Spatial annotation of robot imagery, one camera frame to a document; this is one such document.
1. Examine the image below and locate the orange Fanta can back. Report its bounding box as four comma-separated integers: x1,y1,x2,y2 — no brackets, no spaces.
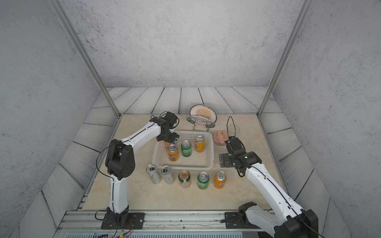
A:
164,141,172,148

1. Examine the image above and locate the orange fanta can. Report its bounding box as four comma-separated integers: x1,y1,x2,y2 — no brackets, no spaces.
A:
213,171,227,189
164,141,172,148

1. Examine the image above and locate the orange Fanta can front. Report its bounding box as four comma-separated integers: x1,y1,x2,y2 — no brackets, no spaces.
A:
213,171,227,189

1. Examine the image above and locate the small orange can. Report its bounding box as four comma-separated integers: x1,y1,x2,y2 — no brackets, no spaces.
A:
168,144,179,162

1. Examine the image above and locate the white plastic basket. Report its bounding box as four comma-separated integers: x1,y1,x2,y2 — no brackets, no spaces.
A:
152,131,214,171

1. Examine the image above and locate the green Sprite can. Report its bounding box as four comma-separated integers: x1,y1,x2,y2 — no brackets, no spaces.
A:
197,171,209,190

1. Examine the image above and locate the white Monster can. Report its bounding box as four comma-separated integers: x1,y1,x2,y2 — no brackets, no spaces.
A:
146,164,161,184
160,166,175,184

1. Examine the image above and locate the green gold-top can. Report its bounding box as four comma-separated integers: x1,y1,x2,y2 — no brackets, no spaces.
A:
178,170,191,188

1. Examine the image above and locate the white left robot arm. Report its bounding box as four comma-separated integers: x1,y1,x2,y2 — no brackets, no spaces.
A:
105,112,180,227

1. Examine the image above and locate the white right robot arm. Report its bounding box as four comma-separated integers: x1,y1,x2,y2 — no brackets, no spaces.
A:
219,136,320,238

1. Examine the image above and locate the red patterned bowl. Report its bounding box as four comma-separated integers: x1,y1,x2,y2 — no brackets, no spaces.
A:
212,131,229,146

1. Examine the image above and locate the clear plastic cup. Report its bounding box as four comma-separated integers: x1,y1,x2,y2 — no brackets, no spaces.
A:
227,125,240,137

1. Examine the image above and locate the dark rimmed plate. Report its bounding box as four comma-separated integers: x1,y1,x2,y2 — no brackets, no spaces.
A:
187,116,215,125

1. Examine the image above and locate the decorated plate upright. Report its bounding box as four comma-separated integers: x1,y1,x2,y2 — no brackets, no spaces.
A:
190,104,217,123

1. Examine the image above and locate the metal wire plate stand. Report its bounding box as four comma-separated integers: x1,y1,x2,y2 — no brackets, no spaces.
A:
193,122,215,131

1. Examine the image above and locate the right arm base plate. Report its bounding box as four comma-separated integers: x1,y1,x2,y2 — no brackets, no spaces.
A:
220,211,246,229

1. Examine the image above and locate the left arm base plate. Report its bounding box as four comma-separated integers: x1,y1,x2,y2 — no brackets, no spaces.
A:
101,212,145,230

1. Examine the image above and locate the aluminium rail frame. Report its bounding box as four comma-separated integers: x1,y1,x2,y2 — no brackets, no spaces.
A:
57,210,265,235

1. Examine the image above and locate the left aluminium corner post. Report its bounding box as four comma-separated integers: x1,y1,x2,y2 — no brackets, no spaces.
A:
49,0,121,119

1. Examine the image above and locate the aluminium corner post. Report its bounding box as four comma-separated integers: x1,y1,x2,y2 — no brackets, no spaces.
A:
257,0,313,118
49,0,121,119

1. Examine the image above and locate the right aluminium corner post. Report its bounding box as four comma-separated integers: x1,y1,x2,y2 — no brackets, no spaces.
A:
257,0,313,118

